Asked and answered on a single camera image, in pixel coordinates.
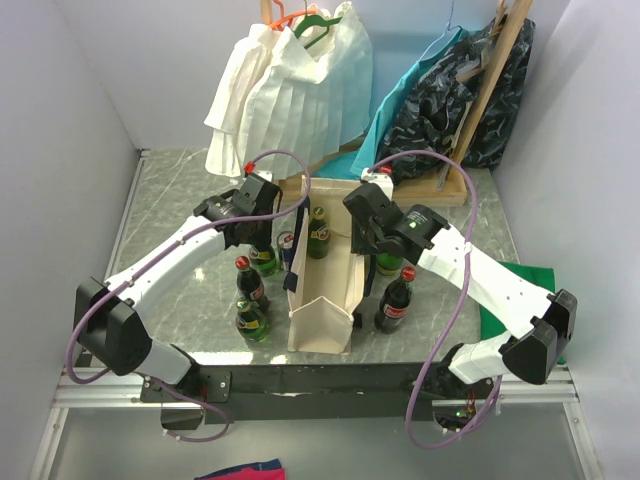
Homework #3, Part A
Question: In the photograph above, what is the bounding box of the green bottle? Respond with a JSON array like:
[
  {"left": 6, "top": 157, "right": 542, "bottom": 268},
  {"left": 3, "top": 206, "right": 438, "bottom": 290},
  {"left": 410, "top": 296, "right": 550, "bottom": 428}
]
[
  {"left": 307, "top": 207, "right": 331, "bottom": 259},
  {"left": 376, "top": 253, "right": 404, "bottom": 276},
  {"left": 249, "top": 245, "right": 279, "bottom": 277},
  {"left": 235, "top": 298, "right": 269, "bottom": 343}
]

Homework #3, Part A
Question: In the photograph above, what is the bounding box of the cream canvas tote bag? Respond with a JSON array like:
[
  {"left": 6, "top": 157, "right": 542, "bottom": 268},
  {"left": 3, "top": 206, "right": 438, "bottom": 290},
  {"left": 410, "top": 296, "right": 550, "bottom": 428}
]
[{"left": 284, "top": 178, "right": 366, "bottom": 355}]

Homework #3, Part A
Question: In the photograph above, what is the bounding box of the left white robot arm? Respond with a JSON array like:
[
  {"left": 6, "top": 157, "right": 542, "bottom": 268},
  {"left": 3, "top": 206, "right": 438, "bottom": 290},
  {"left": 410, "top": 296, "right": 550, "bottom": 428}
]
[{"left": 70, "top": 171, "right": 281, "bottom": 402}]

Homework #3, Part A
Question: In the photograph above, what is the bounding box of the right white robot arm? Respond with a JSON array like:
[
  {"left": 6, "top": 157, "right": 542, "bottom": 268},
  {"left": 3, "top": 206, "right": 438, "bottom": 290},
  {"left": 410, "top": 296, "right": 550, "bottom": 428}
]
[{"left": 343, "top": 183, "right": 578, "bottom": 398}]

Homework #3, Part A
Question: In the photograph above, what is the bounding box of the silver beverage can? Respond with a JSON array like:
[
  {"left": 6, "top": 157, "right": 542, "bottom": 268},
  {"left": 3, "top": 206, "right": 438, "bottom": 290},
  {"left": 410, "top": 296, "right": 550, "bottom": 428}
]
[{"left": 277, "top": 231, "right": 295, "bottom": 272}]

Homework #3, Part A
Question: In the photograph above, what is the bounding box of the teal shirt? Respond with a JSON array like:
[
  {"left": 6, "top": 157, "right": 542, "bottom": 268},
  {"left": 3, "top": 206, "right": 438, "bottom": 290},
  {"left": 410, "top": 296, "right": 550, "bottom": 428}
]
[{"left": 312, "top": 27, "right": 472, "bottom": 180}]

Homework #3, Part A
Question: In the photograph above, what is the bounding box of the wooden clothes rack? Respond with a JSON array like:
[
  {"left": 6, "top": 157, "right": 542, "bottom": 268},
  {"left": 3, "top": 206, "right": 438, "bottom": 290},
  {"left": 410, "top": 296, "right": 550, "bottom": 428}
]
[{"left": 259, "top": 0, "right": 534, "bottom": 208}]

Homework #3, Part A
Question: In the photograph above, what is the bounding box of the front right cola bottle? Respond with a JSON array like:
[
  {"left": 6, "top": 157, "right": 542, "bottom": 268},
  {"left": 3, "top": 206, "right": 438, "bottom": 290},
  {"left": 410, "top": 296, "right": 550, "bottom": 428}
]
[{"left": 374, "top": 266, "right": 416, "bottom": 334}]

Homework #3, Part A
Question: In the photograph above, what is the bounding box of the cola bottle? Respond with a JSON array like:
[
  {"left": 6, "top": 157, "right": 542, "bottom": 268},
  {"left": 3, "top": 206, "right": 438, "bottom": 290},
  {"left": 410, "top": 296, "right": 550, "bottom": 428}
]
[
  {"left": 374, "top": 266, "right": 416, "bottom": 334},
  {"left": 235, "top": 256, "right": 270, "bottom": 314}
]

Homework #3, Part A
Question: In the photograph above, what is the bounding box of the front left cola bottle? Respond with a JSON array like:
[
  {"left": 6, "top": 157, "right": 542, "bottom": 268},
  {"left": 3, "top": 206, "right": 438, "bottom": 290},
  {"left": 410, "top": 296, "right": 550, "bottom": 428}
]
[{"left": 235, "top": 256, "right": 270, "bottom": 314}]

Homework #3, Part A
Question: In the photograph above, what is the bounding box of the white pleated garment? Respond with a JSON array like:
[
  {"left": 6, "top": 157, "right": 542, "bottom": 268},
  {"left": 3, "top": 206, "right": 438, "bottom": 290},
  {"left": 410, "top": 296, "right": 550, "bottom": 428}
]
[{"left": 204, "top": 1, "right": 373, "bottom": 180}]

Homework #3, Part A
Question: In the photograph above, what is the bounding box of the dark patterned garment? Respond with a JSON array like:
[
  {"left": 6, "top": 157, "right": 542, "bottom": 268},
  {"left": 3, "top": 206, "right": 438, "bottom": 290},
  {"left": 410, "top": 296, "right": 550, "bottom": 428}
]
[{"left": 377, "top": 19, "right": 536, "bottom": 169}]

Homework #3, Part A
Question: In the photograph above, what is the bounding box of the green cloth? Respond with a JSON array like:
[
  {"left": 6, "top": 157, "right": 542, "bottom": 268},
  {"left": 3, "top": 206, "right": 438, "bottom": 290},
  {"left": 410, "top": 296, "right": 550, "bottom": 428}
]
[{"left": 477, "top": 261, "right": 568, "bottom": 365}]

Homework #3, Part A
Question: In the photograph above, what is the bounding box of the black base beam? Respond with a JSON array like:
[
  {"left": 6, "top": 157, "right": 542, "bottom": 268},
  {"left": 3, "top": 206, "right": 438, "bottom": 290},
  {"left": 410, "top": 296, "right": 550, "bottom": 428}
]
[{"left": 140, "top": 363, "right": 494, "bottom": 423}]

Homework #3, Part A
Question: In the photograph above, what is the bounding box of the orange hanger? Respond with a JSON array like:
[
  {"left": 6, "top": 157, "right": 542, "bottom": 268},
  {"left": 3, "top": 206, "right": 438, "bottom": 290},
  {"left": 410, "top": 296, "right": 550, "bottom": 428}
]
[{"left": 263, "top": 0, "right": 317, "bottom": 31}]

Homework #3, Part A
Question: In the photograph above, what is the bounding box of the green hanger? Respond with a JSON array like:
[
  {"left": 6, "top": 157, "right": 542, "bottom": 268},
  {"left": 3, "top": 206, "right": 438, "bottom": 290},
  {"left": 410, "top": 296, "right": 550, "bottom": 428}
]
[{"left": 292, "top": 10, "right": 343, "bottom": 50}]

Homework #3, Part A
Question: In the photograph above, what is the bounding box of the pink and blue cloth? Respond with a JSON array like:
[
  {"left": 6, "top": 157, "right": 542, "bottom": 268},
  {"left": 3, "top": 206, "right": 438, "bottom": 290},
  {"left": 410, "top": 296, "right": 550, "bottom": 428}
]
[{"left": 195, "top": 459, "right": 286, "bottom": 480}]

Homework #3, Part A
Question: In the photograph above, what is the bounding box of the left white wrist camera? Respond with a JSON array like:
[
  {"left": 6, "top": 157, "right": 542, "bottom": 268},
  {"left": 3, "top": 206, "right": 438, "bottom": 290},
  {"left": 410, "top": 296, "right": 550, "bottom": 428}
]
[{"left": 244, "top": 162, "right": 273, "bottom": 182}]

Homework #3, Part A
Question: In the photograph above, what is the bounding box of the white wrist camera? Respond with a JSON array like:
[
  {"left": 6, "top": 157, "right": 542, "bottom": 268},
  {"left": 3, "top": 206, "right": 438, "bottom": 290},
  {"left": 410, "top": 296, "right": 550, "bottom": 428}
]
[
  {"left": 360, "top": 164, "right": 394, "bottom": 199},
  {"left": 244, "top": 162, "right": 273, "bottom": 182}
]

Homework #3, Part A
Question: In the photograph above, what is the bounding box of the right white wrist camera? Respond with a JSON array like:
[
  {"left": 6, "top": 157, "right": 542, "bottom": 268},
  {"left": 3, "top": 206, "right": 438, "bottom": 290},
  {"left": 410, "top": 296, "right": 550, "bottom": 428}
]
[{"left": 360, "top": 164, "right": 394, "bottom": 199}]

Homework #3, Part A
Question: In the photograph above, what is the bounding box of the blue wire hanger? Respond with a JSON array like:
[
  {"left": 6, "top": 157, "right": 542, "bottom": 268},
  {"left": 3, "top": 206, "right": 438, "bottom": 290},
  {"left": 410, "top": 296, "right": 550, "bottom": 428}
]
[{"left": 418, "top": 0, "right": 458, "bottom": 61}]

